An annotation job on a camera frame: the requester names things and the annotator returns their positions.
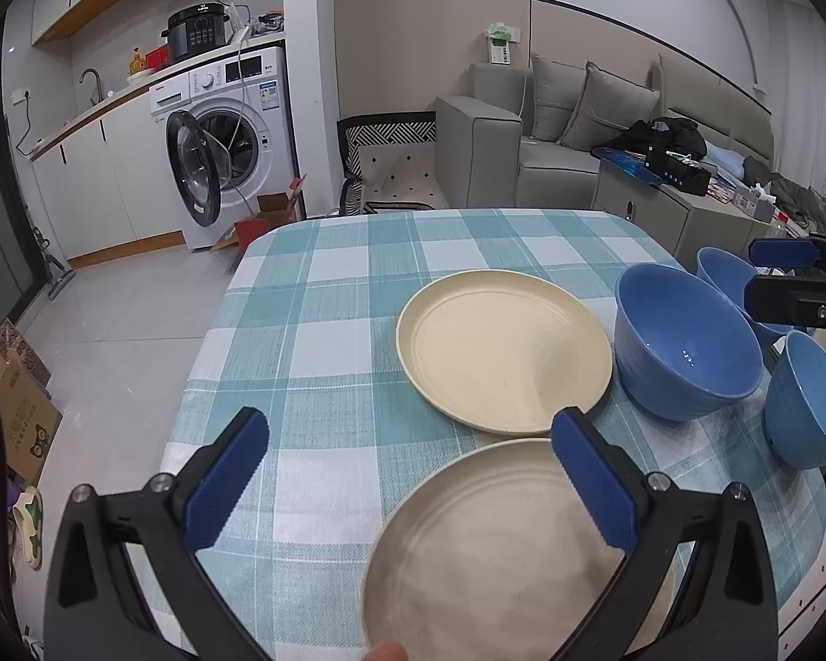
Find white washing machine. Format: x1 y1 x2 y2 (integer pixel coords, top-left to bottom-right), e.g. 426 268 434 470
149 44 296 251

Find grey cushion left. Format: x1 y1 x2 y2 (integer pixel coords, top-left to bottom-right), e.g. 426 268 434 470
532 54 586 142

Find grey sofa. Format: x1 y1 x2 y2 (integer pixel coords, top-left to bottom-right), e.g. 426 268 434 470
436 54 774 209

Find kitchen faucet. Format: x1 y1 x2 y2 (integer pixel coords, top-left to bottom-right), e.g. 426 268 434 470
78 67 106 106

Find black patterned chair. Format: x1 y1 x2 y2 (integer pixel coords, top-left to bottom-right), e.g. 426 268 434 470
337 111 449 216

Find person's left hand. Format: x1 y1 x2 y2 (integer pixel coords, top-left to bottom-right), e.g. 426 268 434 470
362 640 409 661

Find beige low cabinet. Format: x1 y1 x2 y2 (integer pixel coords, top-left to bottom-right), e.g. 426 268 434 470
592 161 779 273

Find white lower kitchen cabinets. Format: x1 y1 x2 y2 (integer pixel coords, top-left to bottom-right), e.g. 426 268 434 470
34 96 182 258

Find black device on cabinet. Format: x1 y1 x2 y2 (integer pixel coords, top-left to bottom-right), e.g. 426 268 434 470
644 147 713 196

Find black pressure cooker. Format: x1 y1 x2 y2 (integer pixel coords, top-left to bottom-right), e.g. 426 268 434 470
162 3 228 64

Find red cardboard box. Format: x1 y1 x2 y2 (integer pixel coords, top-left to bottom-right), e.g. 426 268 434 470
211 176 306 255

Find light blue bowl front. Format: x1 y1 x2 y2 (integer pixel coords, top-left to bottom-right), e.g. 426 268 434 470
764 330 826 470

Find green white wall air freshener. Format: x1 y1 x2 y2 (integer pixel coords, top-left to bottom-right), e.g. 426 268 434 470
485 23 513 66

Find dark blue bowl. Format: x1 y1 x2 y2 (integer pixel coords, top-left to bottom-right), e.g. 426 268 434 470
615 263 763 422

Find teal checked tablecloth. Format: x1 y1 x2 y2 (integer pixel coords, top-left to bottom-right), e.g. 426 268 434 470
139 207 826 661

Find cardboard box on floor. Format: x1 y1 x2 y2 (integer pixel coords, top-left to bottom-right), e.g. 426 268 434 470
0 319 62 486

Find cream plate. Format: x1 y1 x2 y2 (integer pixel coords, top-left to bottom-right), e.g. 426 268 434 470
361 437 623 659
395 270 613 437

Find grey cushion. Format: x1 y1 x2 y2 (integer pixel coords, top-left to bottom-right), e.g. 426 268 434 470
532 54 586 142
558 61 659 151

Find grey cushion right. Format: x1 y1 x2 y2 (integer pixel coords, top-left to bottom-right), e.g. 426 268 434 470
558 61 659 151

